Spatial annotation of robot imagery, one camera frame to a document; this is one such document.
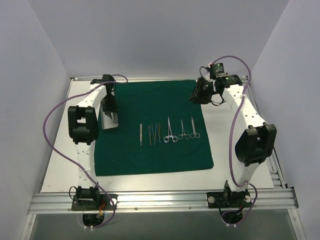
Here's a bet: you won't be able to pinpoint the front aluminium rail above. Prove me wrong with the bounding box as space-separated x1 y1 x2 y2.
27 188 299 214

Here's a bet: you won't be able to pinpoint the right aluminium rail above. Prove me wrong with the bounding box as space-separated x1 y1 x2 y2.
247 75 288 189

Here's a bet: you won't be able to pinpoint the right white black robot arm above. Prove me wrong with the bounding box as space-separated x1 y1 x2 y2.
189 63 277 207

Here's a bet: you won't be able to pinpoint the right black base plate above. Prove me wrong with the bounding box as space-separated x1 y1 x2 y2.
206 190 252 209

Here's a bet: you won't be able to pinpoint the silver surgical scissors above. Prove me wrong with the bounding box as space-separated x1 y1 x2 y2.
190 116 201 139

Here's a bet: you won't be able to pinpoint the silver straight hemostat forceps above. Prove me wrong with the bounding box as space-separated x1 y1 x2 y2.
177 119 190 140

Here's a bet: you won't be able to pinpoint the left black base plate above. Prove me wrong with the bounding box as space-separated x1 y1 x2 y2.
71 194 118 212

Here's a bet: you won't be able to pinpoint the silver curved hemostat forceps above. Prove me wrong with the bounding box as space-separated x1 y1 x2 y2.
166 117 174 136

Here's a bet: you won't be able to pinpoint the silver tweezers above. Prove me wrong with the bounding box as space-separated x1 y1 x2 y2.
156 122 161 143
151 123 157 145
148 125 152 146

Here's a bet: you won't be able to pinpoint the silver metal instrument tray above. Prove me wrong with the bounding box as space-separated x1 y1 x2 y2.
100 100 119 130

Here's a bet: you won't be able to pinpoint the green surgical cloth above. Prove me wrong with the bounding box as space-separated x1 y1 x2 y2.
94 80 214 177

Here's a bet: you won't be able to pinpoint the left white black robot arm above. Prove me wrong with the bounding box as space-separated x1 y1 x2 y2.
67 74 119 210

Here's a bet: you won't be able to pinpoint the back aluminium rail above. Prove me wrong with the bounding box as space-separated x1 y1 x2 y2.
70 75 247 81

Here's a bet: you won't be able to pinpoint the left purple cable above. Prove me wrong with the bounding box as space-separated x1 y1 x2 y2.
42 74 129 230

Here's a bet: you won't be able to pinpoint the aluminium rail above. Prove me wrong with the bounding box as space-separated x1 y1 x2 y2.
27 188 299 214
70 75 247 81
247 75 288 189

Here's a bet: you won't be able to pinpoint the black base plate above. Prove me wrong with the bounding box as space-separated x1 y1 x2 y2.
71 194 118 212
206 190 252 209

